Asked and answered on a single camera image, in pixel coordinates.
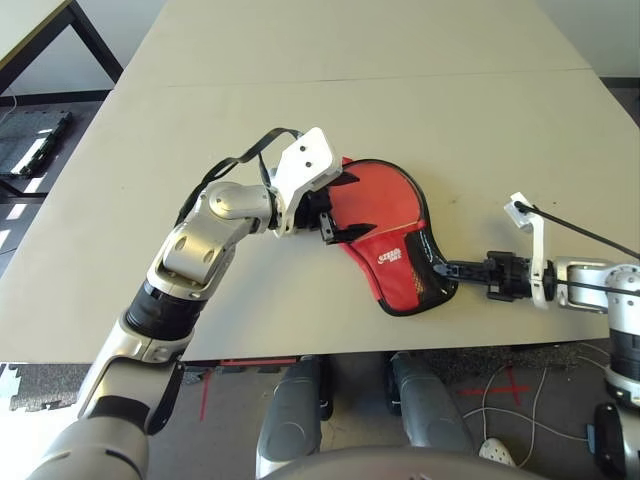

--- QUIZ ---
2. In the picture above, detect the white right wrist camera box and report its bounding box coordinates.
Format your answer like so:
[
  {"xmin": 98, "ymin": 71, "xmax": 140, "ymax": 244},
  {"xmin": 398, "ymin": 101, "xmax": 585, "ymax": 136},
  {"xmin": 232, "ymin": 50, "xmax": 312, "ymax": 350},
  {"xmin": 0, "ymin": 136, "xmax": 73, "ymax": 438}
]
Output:
[{"xmin": 503, "ymin": 191, "xmax": 551, "ymax": 309}]

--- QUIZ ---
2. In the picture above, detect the white floor cable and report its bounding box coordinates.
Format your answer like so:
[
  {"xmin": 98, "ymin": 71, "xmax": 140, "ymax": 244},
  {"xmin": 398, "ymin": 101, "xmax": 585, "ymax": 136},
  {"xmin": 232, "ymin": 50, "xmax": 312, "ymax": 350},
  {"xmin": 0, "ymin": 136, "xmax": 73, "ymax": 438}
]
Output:
[{"xmin": 462, "ymin": 349, "xmax": 601, "ymax": 456}]

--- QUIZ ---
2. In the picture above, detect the side table with black frame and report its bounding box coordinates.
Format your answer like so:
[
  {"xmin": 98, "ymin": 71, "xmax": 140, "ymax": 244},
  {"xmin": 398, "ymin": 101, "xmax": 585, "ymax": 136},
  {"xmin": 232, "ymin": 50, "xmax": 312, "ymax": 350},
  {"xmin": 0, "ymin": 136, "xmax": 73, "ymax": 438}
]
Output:
[{"xmin": 0, "ymin": 0, "xmax": 124, "ymax": 96}]

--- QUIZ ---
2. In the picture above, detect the grey robot leg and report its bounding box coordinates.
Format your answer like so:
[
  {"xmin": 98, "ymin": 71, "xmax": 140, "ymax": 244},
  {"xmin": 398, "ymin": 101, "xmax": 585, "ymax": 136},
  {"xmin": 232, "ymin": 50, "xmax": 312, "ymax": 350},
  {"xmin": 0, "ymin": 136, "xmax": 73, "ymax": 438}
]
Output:
[
  {"xmin": 257, "ymin": 357, "xmax": 334, "ymax": 469},
  {"xmin": 389, "ymin": 352, "xmax": 474, "ymax": 451}
]

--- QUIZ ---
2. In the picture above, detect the grey robot torso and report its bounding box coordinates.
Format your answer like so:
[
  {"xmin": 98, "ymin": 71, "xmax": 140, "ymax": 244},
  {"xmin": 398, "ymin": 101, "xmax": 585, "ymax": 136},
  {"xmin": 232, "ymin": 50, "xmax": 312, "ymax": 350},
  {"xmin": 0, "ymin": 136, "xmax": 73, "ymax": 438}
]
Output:
[{"xmin": 257, "ymin": 447, "xmax": 531, "ymax": 480}]

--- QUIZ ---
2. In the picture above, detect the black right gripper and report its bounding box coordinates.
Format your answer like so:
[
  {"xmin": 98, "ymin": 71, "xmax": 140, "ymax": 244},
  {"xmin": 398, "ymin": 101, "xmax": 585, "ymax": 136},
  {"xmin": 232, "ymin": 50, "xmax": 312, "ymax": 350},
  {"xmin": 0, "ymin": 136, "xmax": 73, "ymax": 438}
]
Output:
[{"xmin": 434, "ymin": 249, "xmax": 536, "ymax": 301}]

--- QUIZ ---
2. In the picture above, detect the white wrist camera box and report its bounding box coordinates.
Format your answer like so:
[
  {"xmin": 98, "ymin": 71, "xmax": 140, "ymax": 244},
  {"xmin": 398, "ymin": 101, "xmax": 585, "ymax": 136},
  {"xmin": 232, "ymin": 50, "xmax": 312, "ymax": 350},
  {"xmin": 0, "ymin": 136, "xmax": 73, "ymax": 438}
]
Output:
[
  {"xmin": 503, "ymin": 191, "xmax": 551, "ymax": 309},
  {"xmin": 272, "ymin": 127, "xmax": 344, "ymax": 236}
]

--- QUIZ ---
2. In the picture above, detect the speckled black rubber mat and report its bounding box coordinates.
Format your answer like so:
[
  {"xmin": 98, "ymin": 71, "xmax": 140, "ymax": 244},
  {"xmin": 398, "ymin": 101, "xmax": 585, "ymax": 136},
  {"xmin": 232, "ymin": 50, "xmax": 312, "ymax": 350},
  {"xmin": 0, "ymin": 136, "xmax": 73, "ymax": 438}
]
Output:
[
  {"xmin": 424, "ymin": 342, "xmax": 611, "ymax": 371},
  {"xmin": 0, "ymin": 362, "xmax": 94, "ymax": 414}
]

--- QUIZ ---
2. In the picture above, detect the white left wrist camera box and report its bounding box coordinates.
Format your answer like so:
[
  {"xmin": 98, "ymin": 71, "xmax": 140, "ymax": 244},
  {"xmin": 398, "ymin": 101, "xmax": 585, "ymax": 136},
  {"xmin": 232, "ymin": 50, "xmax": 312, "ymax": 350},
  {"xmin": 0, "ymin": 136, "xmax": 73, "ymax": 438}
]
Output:
[{"xmin": 272, "ymin": 127, "xmax": 344, "ymax": 236}]

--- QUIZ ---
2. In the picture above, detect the red black paddle case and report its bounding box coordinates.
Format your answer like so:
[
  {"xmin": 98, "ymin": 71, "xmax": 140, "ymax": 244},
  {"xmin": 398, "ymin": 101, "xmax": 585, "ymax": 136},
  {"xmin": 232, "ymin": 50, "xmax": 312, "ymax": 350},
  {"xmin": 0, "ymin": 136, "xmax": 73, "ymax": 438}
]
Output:
[{"xmin": 324, "ymin": 158, "xmax": 459, "ymax": 318}]

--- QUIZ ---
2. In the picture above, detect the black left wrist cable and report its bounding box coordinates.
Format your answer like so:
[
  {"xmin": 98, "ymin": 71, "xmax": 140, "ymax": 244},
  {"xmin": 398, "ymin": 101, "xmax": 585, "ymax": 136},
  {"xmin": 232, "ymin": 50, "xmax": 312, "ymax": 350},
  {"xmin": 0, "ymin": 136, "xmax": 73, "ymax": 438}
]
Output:
[{"xmin": 179, "ymin": 128, "xmax": 304, "ymax": 216}]

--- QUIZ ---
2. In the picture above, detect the grey robot right leg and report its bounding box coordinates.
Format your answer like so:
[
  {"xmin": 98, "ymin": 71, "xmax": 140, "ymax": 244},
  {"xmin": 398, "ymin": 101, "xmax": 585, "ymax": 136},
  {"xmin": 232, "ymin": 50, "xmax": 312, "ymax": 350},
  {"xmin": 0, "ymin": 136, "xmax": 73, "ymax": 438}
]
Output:
[{"xmin": 389, "ymin": 352, "xmax": 474, "ymax": 451}]

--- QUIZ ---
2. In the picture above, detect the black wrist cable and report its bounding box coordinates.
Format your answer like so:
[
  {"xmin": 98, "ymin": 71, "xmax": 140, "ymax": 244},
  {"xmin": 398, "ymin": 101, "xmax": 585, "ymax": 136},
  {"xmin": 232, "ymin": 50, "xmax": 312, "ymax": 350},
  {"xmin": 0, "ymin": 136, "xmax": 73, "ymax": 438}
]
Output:
[
  {"xmin": 179, "ymin": 128, "xmax": 304, "ymax": 216},
  {"xmin": 517, "ymin": 199, "xmax": 640, "ymax": 291}
]

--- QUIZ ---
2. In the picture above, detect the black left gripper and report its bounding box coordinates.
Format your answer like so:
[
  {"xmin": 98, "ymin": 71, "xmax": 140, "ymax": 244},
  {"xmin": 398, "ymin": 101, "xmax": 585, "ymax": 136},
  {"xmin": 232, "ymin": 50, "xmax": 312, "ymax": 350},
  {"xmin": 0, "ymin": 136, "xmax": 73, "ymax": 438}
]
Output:
[{"xmin": 301, "ymin": 172, "xmax": 374, "ymax": 246}]

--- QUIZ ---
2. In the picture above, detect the white perforated clog shoe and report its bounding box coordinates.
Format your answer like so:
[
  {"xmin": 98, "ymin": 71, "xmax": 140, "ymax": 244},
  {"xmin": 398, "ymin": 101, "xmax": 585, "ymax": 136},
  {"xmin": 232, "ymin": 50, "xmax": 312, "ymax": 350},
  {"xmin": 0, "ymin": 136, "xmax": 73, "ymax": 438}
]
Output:
[{"xmin": 478, "ymin": 437, "xmax": 519, "ymax": 469}]

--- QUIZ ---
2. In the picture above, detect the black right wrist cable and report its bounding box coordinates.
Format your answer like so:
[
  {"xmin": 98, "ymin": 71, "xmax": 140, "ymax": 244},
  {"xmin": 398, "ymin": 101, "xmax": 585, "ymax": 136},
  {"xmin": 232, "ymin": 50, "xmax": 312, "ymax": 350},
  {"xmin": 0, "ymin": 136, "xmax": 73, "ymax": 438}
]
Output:
[{"xmin": 517, "ymin": 199, "xmax": 640, "ymax": 291}]

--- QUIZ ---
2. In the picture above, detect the grey robot left leg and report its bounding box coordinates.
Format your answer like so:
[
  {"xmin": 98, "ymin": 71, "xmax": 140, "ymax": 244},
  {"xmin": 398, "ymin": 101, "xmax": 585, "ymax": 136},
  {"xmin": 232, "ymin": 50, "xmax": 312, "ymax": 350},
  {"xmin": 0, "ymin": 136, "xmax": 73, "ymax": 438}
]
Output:
[{"xmin": 257, "ymin": 357, "xmax": 334, "ymax": 469}]

